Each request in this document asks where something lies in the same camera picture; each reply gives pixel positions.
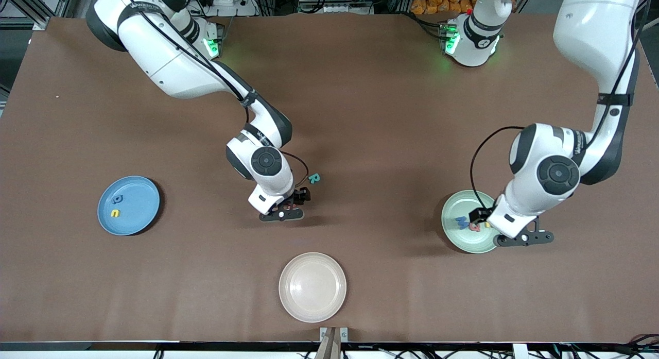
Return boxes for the blue round plate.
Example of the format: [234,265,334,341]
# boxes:
[97,175,161,236]

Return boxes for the brown table cover sheet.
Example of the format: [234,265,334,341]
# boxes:
[0,13,659,344]

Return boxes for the white table frame rail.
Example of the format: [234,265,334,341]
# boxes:
[0,341,659,359]

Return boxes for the tan camera post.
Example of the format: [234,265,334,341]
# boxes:
[315,328,343,359]

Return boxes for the white power strip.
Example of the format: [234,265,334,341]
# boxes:
[203,0,258,17]

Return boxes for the orange snack packets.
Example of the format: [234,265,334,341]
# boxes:
[410,0,474,15]

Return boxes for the green round plate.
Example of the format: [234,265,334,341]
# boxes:
[441,190,501,254]

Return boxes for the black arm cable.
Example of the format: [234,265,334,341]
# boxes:
[121,0,309,191]
[470,0,644,211]

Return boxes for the metal bracket plate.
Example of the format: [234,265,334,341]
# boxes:
[319,327,349,343]

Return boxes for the beige round plate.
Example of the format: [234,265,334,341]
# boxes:
[279,252,348,323]

